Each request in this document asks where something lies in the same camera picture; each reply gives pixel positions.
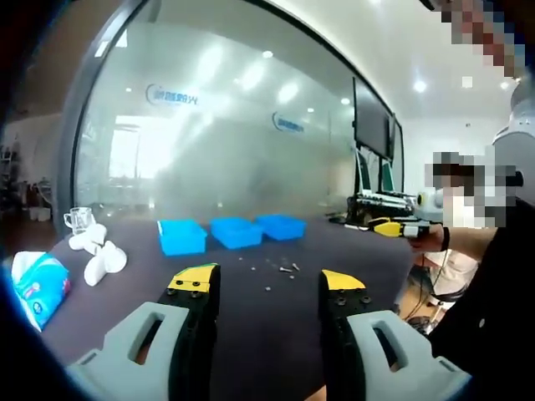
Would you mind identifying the white flared plastic part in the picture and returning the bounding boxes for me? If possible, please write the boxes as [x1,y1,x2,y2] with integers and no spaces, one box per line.
[83,241,128,287]

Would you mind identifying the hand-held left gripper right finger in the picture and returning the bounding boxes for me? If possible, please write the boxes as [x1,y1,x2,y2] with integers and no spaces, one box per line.
[318,269,473,401]

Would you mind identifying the screws nuts and washers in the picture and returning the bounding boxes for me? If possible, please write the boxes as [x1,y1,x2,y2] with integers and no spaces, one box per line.
[237,256,302,292]

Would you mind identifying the thin black cable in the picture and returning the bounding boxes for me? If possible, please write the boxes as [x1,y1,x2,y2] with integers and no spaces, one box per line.
[411,250,451,318]

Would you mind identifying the blue tissue pack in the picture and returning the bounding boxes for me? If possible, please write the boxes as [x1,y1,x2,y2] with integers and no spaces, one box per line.
[11,250,71,333]

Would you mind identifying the white curved plastic part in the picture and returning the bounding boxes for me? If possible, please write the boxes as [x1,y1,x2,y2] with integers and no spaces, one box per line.
[69,223,108,254]

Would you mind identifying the blue plastic bin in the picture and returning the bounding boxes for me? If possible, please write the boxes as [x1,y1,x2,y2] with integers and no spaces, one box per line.
[157,219,208,256]
[255,213,307,242]
[210,216,264,251]

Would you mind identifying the clear glass mug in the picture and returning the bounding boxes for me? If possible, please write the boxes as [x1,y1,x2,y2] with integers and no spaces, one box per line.
[64,206,95,236]

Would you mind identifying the office chair base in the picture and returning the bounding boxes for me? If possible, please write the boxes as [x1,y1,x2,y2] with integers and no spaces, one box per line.
[407,292,448,335]

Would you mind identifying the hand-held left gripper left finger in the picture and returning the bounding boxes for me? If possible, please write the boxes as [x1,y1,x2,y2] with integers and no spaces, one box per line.
[66,262,222,401]

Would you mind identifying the large black monitor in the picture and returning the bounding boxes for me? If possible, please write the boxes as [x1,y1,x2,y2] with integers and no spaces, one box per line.
[353,77,392,160]

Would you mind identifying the black device with white connectors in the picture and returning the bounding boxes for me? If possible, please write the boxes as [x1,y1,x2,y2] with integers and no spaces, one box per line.
[349,191,419,219]

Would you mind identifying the person's right hand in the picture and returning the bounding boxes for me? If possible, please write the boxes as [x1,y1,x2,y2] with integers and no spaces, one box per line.
[410,225,446,254]

